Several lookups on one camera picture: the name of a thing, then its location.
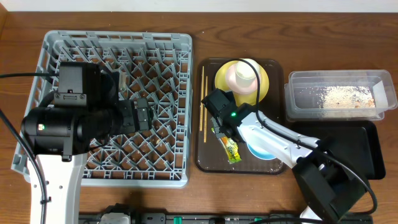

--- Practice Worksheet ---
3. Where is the green yellow snack wrapper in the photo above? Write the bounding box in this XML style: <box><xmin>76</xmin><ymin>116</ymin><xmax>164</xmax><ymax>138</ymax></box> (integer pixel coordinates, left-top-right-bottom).
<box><xmin>211</xmin><ymin>128</ymin><xmax>241</xmax><ymax>164</ymax></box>

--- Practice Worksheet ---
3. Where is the light blue bowl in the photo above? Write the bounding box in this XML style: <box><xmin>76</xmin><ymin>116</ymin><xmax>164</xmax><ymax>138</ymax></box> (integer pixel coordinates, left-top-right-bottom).
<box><xmin>246</xmin><ymin>143</ymin><xmax>275</xmax><ymax>161</ymax></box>

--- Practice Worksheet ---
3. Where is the rice food waste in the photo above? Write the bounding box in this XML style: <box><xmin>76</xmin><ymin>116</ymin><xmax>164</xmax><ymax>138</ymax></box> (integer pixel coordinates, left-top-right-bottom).
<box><xmin>298</xmin><ymin>85</ymin><xmax>376</xmax><ymax>110</ymax></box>

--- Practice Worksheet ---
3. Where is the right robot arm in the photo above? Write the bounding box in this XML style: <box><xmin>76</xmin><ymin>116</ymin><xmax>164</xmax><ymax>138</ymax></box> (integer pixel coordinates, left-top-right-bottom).
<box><xmin>205</xmin><ymin>103</ymin><xmax>377</xmax><ymax>223</ymax></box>

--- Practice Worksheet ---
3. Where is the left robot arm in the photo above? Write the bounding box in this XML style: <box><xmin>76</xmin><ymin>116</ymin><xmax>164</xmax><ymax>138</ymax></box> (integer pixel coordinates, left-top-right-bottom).
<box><xmin>22</xmin><ymin>98</ymin><xmax>154</xmax><ymax>223</ymax></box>

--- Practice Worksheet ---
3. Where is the grey dishwasher rack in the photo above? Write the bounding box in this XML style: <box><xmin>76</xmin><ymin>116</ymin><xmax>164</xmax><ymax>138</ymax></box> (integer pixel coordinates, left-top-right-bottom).
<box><xmin>27</xmin><ymin>30</ymin><xmax>193</xmax><ymax>188</ymax></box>

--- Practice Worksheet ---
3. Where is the black waste tray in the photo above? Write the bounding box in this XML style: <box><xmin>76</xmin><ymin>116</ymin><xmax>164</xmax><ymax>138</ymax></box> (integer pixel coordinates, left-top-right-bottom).
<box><xmin>292</xmin><ymin>121</ymin><xmax>386</xmax><ymax>180</ymax></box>

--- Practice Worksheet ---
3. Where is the clear plastic waste bin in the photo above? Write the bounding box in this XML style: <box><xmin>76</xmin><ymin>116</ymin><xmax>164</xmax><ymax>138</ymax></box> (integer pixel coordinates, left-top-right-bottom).
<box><xmin>285</xmin><ymin>70</ymin><xmax>397</xmax><ymax>122</ymax></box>

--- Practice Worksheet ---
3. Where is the dark brown serving tray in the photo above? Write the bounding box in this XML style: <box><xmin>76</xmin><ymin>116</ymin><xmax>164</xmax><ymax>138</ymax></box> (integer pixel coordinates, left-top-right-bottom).
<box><xmin>194</xmin><ymin>59</ymin><xmax>287</xmax><ymax>175</ymax></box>

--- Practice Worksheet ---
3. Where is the yellow plate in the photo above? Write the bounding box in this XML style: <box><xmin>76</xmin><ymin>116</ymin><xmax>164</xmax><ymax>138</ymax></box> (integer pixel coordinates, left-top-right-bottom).
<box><xmin>215</xmin><ymin>60</ymin><xmax>269</xmax><ymax>106</ymax></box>

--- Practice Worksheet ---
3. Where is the pink small bowl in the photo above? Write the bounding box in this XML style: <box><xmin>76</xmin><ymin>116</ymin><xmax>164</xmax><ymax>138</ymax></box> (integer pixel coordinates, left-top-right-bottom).
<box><xmin>225</xmin><ymin>64</ymin><xmax>257</xmax><ymax>95</ymax></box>

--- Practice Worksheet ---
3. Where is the white cup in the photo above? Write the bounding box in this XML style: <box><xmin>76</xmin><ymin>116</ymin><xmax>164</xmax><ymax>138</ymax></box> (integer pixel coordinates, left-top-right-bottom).
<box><xmin>235</xmin><ymin>58</ymin><xmax>259</xmax><ymax>88</ymax></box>

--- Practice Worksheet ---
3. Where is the wooden chopstick left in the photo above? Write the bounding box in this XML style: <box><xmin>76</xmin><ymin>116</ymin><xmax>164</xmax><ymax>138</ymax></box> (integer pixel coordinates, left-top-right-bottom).
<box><xmin>199</xmin><ymin>66</ymin><xmax>205</xmax><ymax>131</ymax></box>

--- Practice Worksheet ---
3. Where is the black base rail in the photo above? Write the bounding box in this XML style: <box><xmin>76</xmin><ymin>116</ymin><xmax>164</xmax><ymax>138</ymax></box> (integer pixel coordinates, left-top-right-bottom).
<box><xmin>78</xmin><ymin>213</ymin><xmax>374</xmax><ymax>224</ymax></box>

